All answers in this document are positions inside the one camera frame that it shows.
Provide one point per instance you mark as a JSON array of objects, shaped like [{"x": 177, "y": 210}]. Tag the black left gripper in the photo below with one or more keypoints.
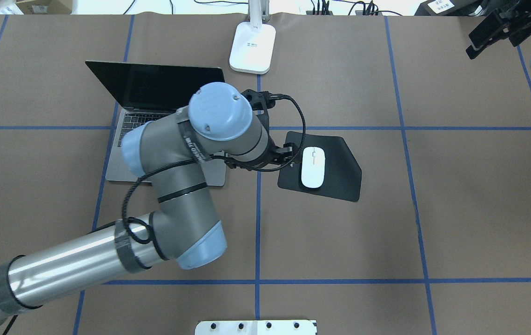
[{"x": 271, "y": 155}]

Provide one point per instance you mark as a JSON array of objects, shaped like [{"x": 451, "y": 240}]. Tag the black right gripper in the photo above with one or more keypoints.
[{"x": 511, "y": 25}]

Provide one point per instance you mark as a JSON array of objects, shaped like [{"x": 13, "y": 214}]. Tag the white computer mouse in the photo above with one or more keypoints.
[{"x": 313, "y": 167}]

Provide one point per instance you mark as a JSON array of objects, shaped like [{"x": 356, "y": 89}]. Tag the black mouse pad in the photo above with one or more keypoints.
[{"x": 342, "y": 177}]

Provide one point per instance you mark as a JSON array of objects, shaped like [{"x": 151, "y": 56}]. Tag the grey laptop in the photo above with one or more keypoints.
[{"x": 144, "y": 93}]

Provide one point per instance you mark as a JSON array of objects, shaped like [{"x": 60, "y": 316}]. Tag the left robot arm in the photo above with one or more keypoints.
[{"x": 168, "y": 212}]

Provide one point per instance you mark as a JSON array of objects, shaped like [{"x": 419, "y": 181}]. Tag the white desk lamp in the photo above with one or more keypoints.
[{"x": 254, "y": 41}]

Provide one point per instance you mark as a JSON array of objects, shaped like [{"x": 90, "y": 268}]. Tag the cardboard box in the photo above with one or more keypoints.
[{"x": 36, "y": 7}]

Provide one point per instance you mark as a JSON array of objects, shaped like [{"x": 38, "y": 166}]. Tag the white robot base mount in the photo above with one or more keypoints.
[{"x": 257, "y": 327}]

